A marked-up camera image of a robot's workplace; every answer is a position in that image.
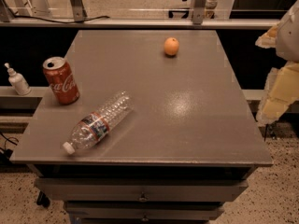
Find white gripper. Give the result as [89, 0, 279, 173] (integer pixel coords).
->
[255, 0, 299, 125]

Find red coca-cola can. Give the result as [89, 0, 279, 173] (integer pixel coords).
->
[43, 57, 79, 105]

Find orange fruit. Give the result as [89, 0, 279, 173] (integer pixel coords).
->
[164, 37, 179, 56]

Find grey drawer cabinet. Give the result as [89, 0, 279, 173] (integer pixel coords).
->
[12, 30, 272, 224]

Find top drawer knob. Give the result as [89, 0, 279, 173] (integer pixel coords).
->
[138, 192, 149, 203]

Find drawer knob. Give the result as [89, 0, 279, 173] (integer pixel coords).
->
[138, 192, 149, 203]
[141, 215, 150, 222]

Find clear plastic water bottle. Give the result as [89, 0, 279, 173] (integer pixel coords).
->
[63, 91, 133, 155]

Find white pump dispenser bottle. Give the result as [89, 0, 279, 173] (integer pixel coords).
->
[5, 63, 31, 95]

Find black caster wheel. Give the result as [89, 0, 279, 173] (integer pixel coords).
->
[36, 191, 50, 208]

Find grey metal bracket right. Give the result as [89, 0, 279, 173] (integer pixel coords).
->
[192, 0, 206, 24]

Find grey metal bracket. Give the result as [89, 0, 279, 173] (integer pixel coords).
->
[192, 0, 206, 24]
[70, 0, 87, 22]

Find grey metal bracket left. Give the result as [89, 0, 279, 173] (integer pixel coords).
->
[70, 0, 87, 22]

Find black cable on ledge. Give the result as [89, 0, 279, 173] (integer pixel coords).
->
[8, 7, 110, 24]

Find black floor cables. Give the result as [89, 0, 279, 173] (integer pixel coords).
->
[0, 131, 20, 166]

